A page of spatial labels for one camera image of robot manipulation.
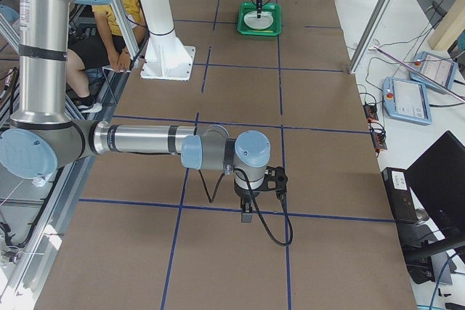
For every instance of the white round plate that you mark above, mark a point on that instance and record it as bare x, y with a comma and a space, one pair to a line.
251, 20

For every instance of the green plastic tray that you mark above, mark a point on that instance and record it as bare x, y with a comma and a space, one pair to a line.
273, 30

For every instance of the person in yellow shirt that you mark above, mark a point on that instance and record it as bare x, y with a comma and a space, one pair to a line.
106, 48

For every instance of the orange black electronics board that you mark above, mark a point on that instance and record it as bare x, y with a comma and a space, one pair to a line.
370, 111

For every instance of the black desktop computer box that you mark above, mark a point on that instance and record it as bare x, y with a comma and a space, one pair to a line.
399, 195

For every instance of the near blue teach pendant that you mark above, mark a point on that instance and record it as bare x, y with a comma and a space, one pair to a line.
406, 100

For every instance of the blue teach pendant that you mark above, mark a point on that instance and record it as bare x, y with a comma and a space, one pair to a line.
439, 69
406, 100

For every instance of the grey office chair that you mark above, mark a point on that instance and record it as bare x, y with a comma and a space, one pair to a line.
440, 9

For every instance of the far blue teach pendant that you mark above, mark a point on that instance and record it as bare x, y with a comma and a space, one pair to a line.
439, 69

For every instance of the wooden beam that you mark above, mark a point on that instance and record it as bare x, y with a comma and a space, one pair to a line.
449, 29

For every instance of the black monitor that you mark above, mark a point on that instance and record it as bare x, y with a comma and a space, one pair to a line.
437, 180

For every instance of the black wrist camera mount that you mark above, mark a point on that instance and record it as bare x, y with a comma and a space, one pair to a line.
276, 180

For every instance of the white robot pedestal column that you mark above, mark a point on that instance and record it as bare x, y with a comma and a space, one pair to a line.
166, 57

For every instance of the aluminium frame post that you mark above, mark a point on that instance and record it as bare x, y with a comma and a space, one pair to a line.
368, 34

